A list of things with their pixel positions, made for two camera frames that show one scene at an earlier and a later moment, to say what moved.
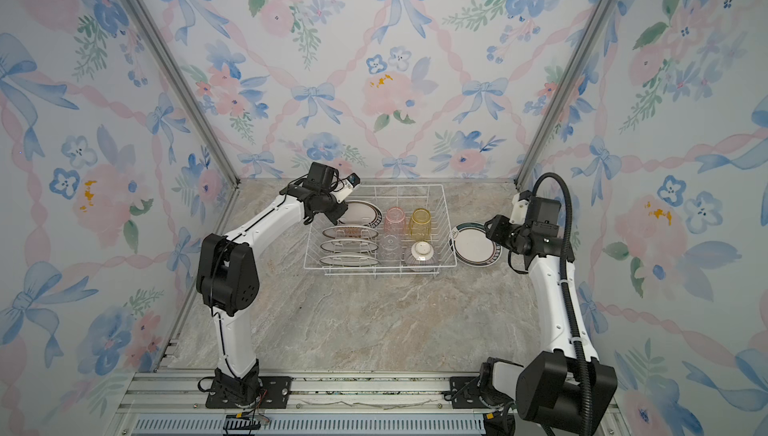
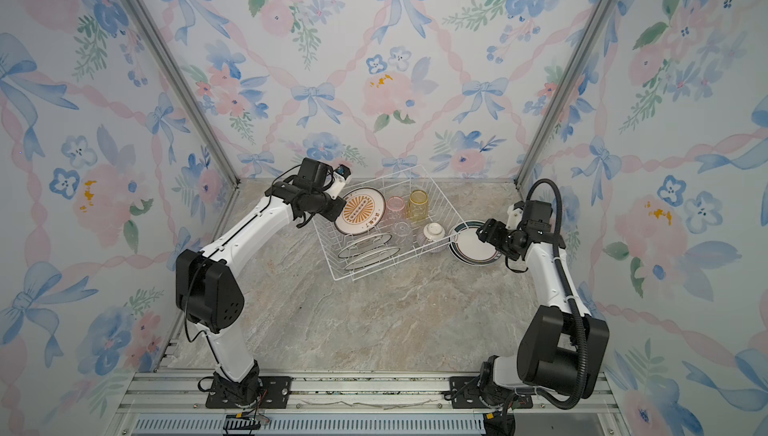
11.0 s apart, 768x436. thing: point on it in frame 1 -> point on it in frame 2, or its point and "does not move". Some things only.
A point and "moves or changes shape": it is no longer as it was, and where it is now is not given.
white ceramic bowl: x=422 y=250 -> x=434 y=231
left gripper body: x=332 y=208 does not move
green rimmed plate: x=470 y=245 does not move
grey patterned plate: x=349 y=246 moves or changes shape
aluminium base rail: x=175 y=403 does not move
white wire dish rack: x=389 y=230 moves or changes shape
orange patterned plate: x=350 y=232 moves or changes shape
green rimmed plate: x=361 y=213 -> x=467 y=247
